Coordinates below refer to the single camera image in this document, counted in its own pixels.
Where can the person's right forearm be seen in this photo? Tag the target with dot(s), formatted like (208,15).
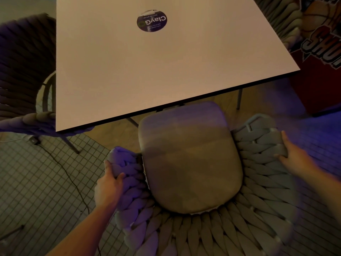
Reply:
(325,186)

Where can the red arcade cabinet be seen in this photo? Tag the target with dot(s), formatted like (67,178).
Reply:
(319,85)

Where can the beige seat cushion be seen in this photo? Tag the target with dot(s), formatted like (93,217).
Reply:
(191,162)

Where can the round dark sticker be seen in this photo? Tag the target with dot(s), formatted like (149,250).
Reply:
(151,22)

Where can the person's right hand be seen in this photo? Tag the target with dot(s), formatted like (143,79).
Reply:
(297,161)

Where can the black power plug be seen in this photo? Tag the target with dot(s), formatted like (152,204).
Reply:
(34,141)

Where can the person's left forearm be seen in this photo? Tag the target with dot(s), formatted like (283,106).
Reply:
(80,234)

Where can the grey woven chair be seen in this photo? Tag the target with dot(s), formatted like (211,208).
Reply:
(266,205)
(282,18)

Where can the person's left hand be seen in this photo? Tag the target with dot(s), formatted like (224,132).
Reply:
(108,191)

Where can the white table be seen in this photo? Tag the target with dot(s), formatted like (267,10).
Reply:
(159,63)

